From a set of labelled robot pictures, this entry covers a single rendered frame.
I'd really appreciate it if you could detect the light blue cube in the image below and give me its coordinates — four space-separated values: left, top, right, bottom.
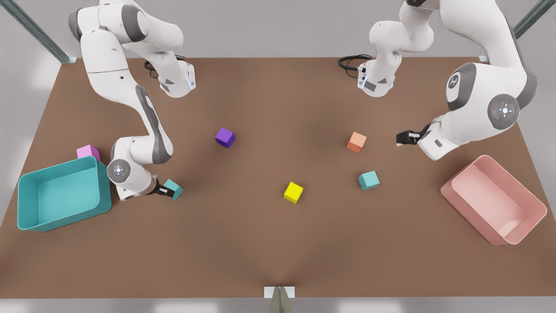
163 179 184 201
358 170 381 191

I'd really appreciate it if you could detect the orange cube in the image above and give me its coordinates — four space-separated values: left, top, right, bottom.
346 132 367 153

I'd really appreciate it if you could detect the pink cube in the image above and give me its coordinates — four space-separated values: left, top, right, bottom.
76 144 101 162

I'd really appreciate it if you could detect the purple cube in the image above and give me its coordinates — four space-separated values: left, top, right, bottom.
215 127 235 149

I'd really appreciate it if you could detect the teal plastic bin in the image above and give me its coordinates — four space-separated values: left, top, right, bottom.
17 156 113 232

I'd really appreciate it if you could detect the pink plastic bin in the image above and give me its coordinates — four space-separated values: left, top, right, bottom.
440 155 548 246

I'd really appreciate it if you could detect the yellow cube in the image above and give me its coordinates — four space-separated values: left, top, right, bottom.
284 182 304 204

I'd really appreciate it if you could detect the black cable loop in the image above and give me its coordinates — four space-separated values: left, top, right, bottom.
338 54 374 79
144 55 186 80

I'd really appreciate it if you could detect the silver frame post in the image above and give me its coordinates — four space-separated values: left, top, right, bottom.
0 0 78 65
264 286 295 313
478 0 556 63

